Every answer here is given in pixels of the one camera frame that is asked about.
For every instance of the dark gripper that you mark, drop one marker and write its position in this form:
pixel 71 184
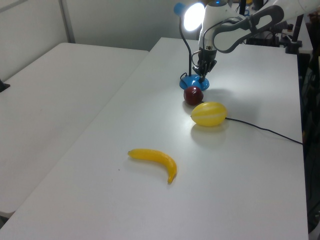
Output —
pixel 207 58

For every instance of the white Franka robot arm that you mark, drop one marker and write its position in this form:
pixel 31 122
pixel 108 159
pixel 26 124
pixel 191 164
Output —
pixel 215 17

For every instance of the black camera stand with clamp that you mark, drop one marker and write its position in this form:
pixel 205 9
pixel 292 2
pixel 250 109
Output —
pixel 297 35

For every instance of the yellow striped toy melon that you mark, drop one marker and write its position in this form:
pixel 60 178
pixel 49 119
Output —
pixel 208 113

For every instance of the blue desk lamp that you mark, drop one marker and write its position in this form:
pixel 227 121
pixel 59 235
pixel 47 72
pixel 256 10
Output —
pixel 190 81

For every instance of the red toy apple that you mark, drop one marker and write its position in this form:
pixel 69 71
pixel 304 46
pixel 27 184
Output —
pixel 193 95

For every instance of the black equipment box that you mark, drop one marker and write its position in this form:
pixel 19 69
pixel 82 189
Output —
pixel 265 37

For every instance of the yellow toy banana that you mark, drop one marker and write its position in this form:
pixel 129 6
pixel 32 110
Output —
pixel 155 155

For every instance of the white side table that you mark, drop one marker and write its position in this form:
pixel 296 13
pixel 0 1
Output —
pixel 50 100

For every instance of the black table clamp mount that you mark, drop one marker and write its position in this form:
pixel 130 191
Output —
pixel 3 86

